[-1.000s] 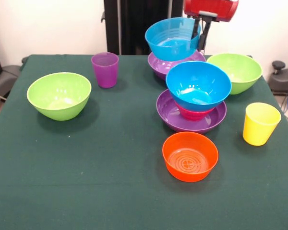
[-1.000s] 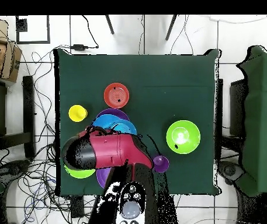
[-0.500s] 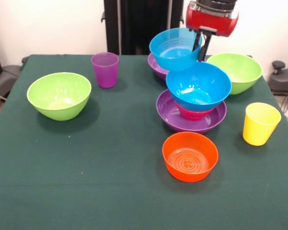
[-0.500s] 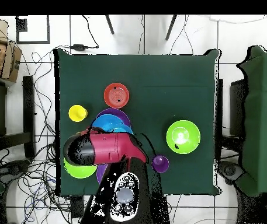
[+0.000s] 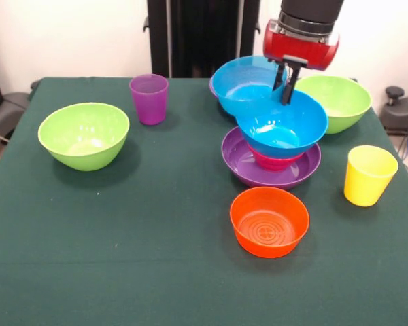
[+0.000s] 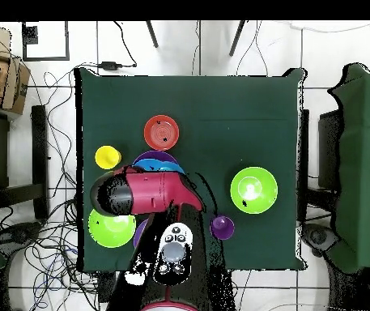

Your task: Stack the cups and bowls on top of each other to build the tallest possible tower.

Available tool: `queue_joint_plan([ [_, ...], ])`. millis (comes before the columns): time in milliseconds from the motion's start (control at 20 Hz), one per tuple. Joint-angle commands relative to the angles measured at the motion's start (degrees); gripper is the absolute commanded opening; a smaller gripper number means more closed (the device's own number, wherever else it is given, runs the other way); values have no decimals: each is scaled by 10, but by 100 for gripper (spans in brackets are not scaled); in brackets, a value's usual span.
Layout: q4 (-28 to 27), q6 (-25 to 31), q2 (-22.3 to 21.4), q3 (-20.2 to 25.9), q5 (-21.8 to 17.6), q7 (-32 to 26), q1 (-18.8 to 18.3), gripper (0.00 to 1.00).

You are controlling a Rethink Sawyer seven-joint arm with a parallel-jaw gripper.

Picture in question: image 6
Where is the shallow ribbed blue bowl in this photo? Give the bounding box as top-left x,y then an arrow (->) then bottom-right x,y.
156,164 -> 185,175

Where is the purple plastic bowl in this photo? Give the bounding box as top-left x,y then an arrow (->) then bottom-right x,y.
133,218 -> 149,249
132,150 -> 181,166

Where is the deep blue plastic bowl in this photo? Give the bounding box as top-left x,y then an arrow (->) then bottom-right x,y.
133,158 -> 185,175

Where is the orange ribbed plastic bowl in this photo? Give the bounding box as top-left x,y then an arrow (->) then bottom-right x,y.
143,114 -> 181,151

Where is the green plastic bowl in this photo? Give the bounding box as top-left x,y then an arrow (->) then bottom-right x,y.
229,166 -> 279,215
87,208 -> 137,249

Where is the purple plastic cup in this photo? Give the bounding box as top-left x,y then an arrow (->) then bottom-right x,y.
209,215 -> 236,241

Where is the yellow plastic cup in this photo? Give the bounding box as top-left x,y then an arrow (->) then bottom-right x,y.
94,145 -> 123,170

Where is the black power adapter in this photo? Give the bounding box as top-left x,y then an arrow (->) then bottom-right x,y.
98,60 -> 124,70

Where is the black tripod leg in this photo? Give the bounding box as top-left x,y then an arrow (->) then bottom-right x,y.
228,20 -> 246,57
145,20 -> 159,49

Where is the grey stand foot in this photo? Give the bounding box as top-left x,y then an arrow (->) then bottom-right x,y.
302,223 -> 339,257

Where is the black stand foot with knob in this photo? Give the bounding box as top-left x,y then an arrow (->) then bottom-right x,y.
0,219 -> 46,248

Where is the brown cardboard box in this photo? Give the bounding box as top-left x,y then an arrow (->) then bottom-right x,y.
0,25 -> 32,116

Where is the black bench frame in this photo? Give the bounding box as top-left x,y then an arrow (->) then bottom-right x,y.
0,104 -> 50,221

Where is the black square frame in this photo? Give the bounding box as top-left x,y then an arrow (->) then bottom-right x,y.
21,20 -> 70,62

